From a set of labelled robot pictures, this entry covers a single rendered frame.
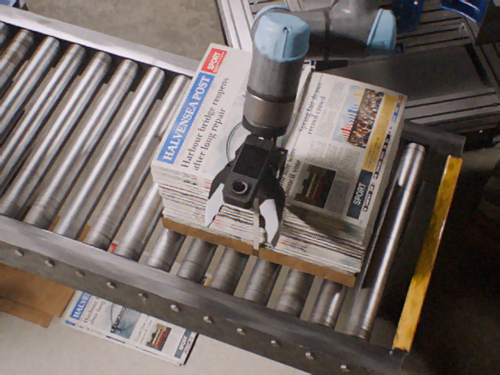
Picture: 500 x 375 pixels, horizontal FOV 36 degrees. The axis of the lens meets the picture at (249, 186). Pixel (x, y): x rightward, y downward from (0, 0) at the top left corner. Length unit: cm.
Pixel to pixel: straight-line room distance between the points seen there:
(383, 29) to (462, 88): 135
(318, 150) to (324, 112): 8
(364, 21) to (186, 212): 47
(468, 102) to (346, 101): 114
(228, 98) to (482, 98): 128
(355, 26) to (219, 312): 56
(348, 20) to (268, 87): 18
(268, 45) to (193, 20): 187
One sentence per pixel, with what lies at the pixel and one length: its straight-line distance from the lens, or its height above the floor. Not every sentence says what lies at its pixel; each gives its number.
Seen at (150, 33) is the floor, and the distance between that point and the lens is 293.
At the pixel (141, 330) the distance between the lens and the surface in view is 227.
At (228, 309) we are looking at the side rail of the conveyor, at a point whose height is 80.
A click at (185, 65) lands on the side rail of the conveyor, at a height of 80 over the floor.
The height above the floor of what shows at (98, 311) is 1.
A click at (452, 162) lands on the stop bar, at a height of 82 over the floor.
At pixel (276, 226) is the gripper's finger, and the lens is 121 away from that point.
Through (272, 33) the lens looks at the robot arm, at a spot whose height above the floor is 131.
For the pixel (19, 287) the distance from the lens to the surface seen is 241.
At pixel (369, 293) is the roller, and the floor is 80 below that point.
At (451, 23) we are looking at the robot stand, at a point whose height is 51.
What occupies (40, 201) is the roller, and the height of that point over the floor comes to 80.
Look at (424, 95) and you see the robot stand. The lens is 250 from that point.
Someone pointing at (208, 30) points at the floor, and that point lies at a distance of 292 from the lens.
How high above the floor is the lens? 210
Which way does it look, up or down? 57 degrees down
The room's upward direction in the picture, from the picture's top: straight up
